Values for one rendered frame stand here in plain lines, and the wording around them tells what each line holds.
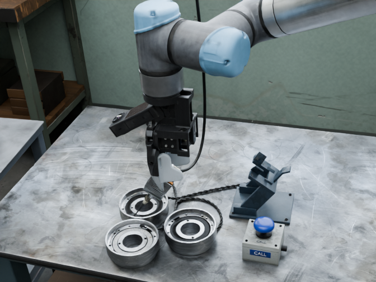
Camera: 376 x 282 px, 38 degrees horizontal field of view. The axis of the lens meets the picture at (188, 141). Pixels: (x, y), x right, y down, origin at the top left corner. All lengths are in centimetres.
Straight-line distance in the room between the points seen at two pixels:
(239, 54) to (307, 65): 182
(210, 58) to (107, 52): 212
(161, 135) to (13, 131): 93
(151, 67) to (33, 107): 176
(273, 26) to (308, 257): 46
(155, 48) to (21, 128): 102
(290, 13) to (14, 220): 74
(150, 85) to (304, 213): 47
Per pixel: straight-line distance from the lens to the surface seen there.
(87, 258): 113
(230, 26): 87
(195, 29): 85
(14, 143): 177
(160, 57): 89
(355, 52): 261
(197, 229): 113
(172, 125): 98
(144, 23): 88
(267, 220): 106
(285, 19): 89
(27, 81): 258
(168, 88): 92
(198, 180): 128
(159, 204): 118
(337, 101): 272
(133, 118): 99
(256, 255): 107
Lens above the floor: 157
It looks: 33 degrees down
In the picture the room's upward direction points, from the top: 4 degrees counter-clockwise
